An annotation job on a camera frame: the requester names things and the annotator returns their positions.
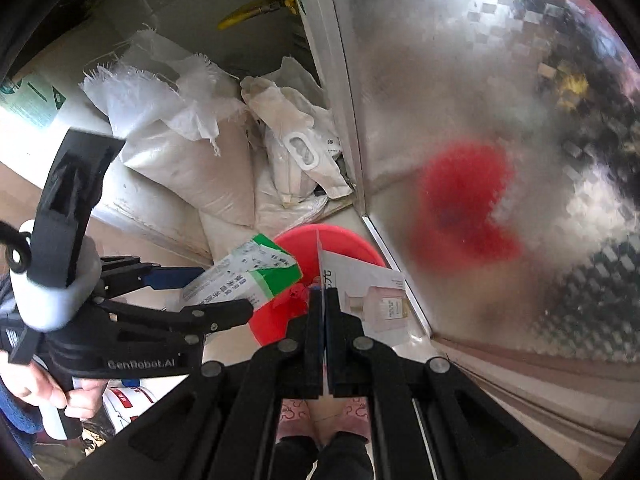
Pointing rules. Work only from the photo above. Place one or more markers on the white bag red print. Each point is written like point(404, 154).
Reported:
point(131, 405)

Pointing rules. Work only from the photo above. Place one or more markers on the flat white woven sack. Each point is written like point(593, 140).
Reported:
point(280, 217)

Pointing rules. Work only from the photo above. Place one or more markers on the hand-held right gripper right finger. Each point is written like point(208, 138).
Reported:
point(340, 330)

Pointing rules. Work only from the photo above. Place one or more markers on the person's leg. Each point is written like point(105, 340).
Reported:
point(297, 460)
point(345, 460)

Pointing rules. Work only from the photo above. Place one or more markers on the yellow black tool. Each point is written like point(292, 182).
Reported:
point(250, 12)

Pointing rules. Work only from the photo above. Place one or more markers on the large white woven sack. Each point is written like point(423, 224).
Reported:
point(190, 170)

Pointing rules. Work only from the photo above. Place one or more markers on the steel cabinet door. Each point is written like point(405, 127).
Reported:
point(400, 85)

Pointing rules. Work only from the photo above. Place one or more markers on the white perfume box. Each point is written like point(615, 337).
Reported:
point(365, 290)

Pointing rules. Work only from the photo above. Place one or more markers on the person's left hand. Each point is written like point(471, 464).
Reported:
point(40, 385)

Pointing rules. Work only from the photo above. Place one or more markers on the green white medicine box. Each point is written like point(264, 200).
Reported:
point(250, 270)

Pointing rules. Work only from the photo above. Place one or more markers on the white plastic bag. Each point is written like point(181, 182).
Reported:
point(280, 110)

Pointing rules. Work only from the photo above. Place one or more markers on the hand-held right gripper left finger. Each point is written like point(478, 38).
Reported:
point(307, 330)

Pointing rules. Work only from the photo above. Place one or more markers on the pink slipper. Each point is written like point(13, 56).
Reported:
point(295, 417)
point(350, 417)

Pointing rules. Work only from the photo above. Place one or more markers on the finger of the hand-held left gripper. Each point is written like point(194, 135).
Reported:
point(220, 312)
point(175, 277)

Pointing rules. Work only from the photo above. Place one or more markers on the person's right leg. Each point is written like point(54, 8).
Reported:
point(345, 460)

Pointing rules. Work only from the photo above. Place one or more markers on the person's left leg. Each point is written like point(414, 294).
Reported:
point(297, 460)

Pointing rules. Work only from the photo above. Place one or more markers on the red plastic basin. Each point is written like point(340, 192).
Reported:
point(272, 320)

